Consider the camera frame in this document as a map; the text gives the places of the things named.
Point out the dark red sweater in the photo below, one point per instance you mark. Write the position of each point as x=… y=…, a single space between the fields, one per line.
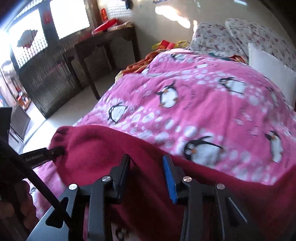
x=91 y=152

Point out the red box on table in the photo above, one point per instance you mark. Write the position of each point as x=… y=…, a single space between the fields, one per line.
x=105 y=26

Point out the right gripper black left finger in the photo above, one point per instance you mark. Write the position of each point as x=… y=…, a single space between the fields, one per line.
x=65 y=218

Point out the white pillow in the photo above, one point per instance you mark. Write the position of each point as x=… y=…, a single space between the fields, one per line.
x=272 y=68

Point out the dark wooden side table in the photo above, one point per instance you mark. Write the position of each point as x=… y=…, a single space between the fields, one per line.
x=85 y=49

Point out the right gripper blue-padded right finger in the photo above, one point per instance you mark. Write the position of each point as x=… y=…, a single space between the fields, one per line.
x=211 y=212

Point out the pink penguin blanket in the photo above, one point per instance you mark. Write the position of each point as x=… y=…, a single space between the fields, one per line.
x=221 y=114

